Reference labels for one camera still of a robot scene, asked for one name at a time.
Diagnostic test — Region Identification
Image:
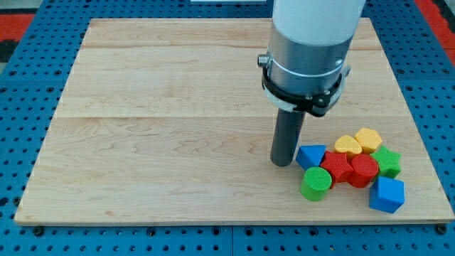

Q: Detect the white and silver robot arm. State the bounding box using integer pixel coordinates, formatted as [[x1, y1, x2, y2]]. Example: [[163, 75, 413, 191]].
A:
[[257, 0, 365, 117]]

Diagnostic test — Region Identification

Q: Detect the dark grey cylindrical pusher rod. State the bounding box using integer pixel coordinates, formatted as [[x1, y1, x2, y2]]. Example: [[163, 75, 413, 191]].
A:
[[270, 109, 305, 166]]

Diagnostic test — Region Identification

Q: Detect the light wooden board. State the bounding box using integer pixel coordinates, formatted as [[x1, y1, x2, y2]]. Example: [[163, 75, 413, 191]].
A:
[[14, 18, 454, 226]]

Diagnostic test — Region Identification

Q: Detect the blue triangle block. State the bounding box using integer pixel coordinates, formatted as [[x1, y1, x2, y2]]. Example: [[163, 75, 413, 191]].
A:
[[296, 144, 326, 170]]

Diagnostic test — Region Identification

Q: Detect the green cylinder block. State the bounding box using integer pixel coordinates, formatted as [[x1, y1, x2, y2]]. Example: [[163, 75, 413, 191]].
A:
[[300, 166, 332, 201]]

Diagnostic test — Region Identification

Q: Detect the red star block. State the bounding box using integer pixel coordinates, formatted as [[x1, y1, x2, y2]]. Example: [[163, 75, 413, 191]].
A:
[[320, 151, 353, 188]]

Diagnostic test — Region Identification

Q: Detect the yellow heart block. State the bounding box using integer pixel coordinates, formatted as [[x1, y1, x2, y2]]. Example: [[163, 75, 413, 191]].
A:
[[334, 135, 363, 160]]

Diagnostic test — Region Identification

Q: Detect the yellow pentagon block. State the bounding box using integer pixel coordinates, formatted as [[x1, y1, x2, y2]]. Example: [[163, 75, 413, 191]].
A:
[[354, 127, 382, 154]]

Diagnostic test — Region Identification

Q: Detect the red cylinder block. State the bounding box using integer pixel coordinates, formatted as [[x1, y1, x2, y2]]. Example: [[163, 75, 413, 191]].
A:
[[348, 154, 379, 188]]

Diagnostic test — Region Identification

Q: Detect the green star block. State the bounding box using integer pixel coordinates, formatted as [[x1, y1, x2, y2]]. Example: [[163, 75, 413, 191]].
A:
[[370, 146, 401, 178]]

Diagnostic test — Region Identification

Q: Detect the blue cube block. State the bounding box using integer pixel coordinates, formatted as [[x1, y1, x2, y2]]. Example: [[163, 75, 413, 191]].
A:
[[369, 176, 405, 213]]

